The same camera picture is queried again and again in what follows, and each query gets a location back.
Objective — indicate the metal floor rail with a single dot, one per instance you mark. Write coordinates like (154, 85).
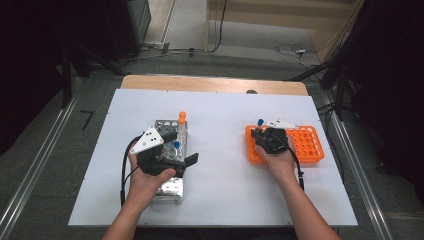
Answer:
(33, 173)
(363, 186)

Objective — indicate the person's left hand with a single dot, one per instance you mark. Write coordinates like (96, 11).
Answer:
(145, 188)

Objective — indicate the orange plastic test tube rack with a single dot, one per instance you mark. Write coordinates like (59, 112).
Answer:
(306, 143)

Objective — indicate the dark table grommet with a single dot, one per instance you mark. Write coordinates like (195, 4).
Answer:
(251, 91)

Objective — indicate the white table sheet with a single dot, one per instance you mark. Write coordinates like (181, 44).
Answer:
(216, 200)

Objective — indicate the person's right hand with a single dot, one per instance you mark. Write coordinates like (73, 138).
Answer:
(283, 166)

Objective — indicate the clear grey tube rack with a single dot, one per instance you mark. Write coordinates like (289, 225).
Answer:
(173, 196)

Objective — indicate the dark cabinet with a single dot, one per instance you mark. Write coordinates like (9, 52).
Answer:
(140, 16)

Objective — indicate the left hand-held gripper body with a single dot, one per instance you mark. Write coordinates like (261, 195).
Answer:
(148, 141)

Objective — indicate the black curtain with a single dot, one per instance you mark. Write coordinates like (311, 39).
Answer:
(393, 66)
(26, 66)

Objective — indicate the orange-capped clear test tube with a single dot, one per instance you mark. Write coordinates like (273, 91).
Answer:
(182, 114)
(182, 121)

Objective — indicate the black metal stand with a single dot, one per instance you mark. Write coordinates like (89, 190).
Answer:
(65, 83)
(340, 96)

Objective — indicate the wooden table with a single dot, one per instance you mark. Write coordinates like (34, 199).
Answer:
(200, 83)

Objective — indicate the grey floor power strip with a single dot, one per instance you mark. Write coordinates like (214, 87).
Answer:
(155, 45)

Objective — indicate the blue-capped clear test tube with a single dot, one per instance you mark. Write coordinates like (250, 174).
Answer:
(176, 144)
(260, 122)

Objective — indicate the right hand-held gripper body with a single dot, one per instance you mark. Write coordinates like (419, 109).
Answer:
(275, 140)

